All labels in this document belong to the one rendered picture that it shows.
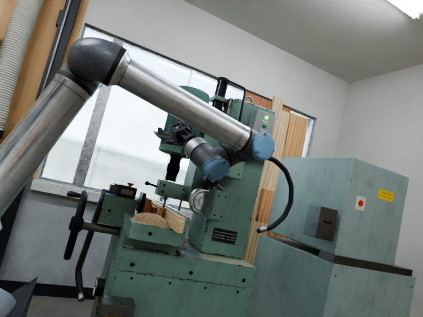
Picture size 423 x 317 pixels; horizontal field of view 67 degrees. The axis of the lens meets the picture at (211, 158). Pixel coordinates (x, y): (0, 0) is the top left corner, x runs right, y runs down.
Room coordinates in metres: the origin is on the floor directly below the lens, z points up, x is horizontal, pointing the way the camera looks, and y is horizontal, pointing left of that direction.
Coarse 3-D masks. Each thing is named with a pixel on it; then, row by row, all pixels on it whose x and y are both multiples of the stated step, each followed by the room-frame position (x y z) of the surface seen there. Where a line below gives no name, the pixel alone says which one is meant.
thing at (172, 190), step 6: (162, 180) 1.42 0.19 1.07; (162, 186) 1.42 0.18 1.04; (168, 186) 1.43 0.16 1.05; (174, 186) 1.44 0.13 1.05; (180, 186) 1.45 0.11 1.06; (186, 186) 1.46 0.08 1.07; (156, 192) 1.44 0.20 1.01; (162, 192) 1.42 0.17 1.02; (168, 192) 1.44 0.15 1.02; (174, 192) 1.44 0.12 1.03; (186, 192) 1.46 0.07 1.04; (174, 198) 1.45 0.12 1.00; (180, 198) 1.46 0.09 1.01
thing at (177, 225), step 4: (168, 212) 1.40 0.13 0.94; (164, 216) 1.37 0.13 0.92; (168, 216) 1.31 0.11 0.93; (172, 216) 1.27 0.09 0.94; (168, 220) 1.30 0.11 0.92; (172, 220) 1.24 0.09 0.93; (176, 220) 1.20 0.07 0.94; (180, 220) 1.20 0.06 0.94; (168, 224) 1.29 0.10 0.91; (172, 224) 1.23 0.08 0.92; (176, 224) 1.18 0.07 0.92; (180, 224) 1.16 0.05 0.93; (172, 228) 1.22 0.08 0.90; (176, 228) 1.17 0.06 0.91; (180, 228) 1.16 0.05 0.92; (180, 232) 1.16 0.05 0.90
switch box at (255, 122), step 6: (252, 114) 1.44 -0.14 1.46; (258, 114) 1.40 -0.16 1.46; (264, 114) 1.41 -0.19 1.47; (270, 114) 1.43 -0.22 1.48; (252, 120) 1.43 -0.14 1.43; (258, 120) 1.41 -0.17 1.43; (270, 120) 1.43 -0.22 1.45; (252, 126) 1.41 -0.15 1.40; (258, 126) 1.41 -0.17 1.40; (270, 126) 1.43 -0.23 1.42; (258, 132) 1.41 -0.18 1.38; (270, 132) 1.43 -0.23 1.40
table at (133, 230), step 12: (108, 216) 1.35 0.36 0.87; (132, 216) 1.29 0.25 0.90; (132, 228) 1.16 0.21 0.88; (144, 228) 1.17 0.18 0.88; (156, 228) 1.19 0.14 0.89; (168, 228) 1.21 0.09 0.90; (144, 240) 1.18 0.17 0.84; (156, 240) 1.19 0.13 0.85; (168, 240) 1.21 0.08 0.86; (180, 240) 1.22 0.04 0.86
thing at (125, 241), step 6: (120, 228) 1.38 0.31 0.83; (120, 234) 1.34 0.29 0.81; (126, 240) 1.23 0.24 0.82; (132, 240) 1.24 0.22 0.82; (138, 240) 1.24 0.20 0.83; (132, 246) 1.24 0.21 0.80; (138, 246) 1.25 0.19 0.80; (144, 246) 1.25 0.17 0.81; (150, 246) 1.26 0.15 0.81; (156, 246) 1.27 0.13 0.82; (162, 246) 1.28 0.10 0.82; (168, 246) 1.28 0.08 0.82; (174, 252) 1.29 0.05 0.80
